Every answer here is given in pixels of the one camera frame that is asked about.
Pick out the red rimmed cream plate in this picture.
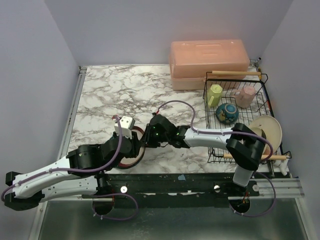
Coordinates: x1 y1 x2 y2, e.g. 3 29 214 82
117 126 147 170

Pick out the yellow-green ceramic mug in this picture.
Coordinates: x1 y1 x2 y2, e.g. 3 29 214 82
207 84 223 108

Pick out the dark bowl cream inside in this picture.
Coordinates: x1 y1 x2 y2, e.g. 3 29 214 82
215 103 239 125

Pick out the pink ceramic mug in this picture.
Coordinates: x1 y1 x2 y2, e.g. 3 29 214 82
234 85 256 108

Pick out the cream plate black patch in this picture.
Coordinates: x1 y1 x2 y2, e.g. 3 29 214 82
251 127 267 139

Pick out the pink and cream plate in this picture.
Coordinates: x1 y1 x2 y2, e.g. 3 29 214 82
249 115 283 154

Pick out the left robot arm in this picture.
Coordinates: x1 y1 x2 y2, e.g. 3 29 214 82
0 135 141 211

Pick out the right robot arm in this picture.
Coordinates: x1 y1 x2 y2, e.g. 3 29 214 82
142 114 267 188

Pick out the translucent pink storage box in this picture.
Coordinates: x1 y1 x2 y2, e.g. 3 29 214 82
169 39 250 91

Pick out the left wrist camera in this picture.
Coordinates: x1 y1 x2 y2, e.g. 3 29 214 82
112 115 135 139

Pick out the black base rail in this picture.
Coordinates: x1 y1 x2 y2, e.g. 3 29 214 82
95 173 259 208

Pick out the black wire dish rack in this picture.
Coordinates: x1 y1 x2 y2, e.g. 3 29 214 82
203 72 290 170

